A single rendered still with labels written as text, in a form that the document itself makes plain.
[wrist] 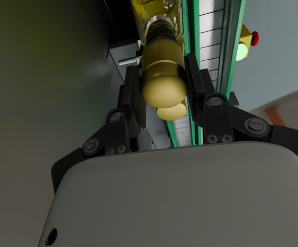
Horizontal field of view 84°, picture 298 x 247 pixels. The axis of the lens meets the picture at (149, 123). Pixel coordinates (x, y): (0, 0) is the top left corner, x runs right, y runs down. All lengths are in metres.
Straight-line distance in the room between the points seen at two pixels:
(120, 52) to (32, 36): 0.29
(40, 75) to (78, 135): 0.08
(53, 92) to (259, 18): 0.79
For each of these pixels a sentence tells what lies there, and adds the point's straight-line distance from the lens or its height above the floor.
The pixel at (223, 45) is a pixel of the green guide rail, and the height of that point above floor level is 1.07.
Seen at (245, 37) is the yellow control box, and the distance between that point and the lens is 0.57.
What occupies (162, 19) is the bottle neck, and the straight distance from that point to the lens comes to 0.19.
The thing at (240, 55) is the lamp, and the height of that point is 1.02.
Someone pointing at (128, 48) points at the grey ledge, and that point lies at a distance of 0.46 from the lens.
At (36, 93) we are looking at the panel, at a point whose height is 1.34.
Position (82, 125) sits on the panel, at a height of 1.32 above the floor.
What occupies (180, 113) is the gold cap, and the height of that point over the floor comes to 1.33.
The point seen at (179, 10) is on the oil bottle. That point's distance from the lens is 0.21.
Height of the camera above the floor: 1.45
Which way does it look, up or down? 36 degrees down
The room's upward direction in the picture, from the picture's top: 180 degrees counter-clockwise
